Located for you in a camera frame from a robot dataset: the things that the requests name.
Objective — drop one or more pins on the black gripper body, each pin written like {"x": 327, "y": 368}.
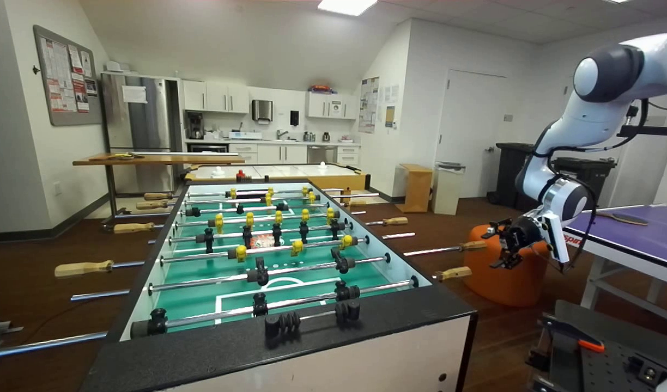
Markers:
{"x": 512, "y": 238}

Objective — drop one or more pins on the foosball rod black players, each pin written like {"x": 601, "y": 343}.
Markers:
{"x": 398, "y": 294}
{"x": 260, "y": 272}

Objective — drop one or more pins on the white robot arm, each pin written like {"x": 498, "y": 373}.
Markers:
{"x": 604, "y": 86}

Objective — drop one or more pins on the goalkeeper rod black player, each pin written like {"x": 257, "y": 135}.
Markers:
{"x": 284, "y": 326}

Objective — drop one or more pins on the foosball table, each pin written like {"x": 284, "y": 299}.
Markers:
{"x": 235, "y": 358}

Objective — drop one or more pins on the orange round stool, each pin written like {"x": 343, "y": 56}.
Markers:
{"x": 516, "y": 286}

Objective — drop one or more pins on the black trash bin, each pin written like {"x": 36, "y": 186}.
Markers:
{"x": 588, "y": 175}
{"x": 510, "y": 162}

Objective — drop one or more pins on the white trash bin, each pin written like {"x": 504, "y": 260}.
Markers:
{"x": 447, "y": 188}

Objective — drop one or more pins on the wooden box cabinet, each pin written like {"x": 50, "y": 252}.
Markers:
{"x": 416, "y": 188}

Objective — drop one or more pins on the purple ping pong table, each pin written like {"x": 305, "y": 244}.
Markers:
{"x": 623, "y": 238}

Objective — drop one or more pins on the stainless steel refrigerator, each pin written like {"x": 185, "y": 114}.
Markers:
{"x": 142, "y": 116}

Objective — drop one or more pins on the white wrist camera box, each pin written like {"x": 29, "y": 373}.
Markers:
{"x": 552, "y": 233}

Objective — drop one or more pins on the wall bulletin board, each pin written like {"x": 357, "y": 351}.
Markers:
{"x": 68, "y": 77}

